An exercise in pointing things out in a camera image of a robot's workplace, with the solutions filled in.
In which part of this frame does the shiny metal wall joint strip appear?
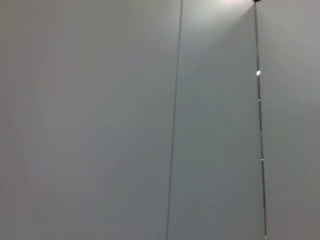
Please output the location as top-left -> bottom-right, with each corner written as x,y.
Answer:
254,2 -> 269,240

